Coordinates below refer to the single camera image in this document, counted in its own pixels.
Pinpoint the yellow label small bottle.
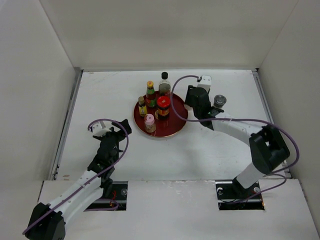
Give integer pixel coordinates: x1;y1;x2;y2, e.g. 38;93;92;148
138;96;148;117

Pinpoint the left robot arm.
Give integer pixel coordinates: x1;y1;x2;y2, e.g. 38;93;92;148
22;118;132;240

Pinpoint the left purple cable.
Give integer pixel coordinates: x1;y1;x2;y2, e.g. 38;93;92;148
22;118;130;236

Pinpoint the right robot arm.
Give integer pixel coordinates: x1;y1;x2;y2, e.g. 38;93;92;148
185;85;290;198

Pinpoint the purple cable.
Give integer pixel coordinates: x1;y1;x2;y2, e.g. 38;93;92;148
170;74;300;204
22;118;130;236

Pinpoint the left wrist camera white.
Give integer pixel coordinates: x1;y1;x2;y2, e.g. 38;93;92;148
89;121;111;137

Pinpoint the grey lid salt grinder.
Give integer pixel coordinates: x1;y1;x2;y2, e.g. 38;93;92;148
213;94;227;109

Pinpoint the tall dark vinegar bottle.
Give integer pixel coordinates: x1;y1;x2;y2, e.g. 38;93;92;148
158;71;171;98

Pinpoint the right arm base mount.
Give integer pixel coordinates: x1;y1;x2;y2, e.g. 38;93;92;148
215;181;265;211

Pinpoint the green label chili sauce bottle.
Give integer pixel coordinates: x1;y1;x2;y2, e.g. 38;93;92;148
146;81;156;108

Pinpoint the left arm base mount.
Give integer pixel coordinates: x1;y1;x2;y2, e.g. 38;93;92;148
85;181;129;212

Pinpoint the red lid sauce jar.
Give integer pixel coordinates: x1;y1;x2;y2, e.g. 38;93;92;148
156;95;171;120

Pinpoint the pink lid spice shaker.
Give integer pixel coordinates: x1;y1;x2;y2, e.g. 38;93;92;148
144;113;156;133

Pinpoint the red round tray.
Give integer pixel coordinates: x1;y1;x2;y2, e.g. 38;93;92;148
133;93;188;138

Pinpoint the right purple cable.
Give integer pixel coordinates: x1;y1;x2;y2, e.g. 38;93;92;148
170;74;300;204

